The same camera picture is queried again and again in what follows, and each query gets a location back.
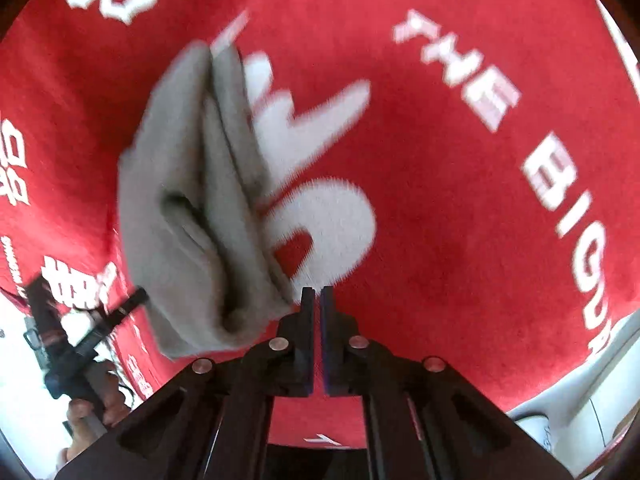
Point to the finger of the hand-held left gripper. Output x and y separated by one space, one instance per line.
115 317

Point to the grey small garment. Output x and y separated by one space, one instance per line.
170 185

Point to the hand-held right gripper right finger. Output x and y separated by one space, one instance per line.
330 325

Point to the white rounded object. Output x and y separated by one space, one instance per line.
535 422

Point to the red printed mat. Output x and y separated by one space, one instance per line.
425 210

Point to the person's left hand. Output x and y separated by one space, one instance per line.
115 400

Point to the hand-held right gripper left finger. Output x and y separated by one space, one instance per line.
307 325

